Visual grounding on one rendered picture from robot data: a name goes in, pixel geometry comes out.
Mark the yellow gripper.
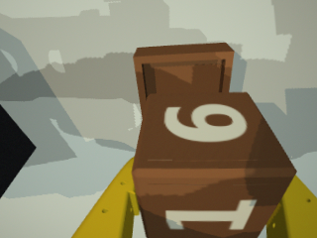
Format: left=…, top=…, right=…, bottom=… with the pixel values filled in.
left=71, top=157, right=317, bottom=238

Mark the brown number cube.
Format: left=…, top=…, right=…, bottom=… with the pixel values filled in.
left=132, top=92, right=297, bottom=238

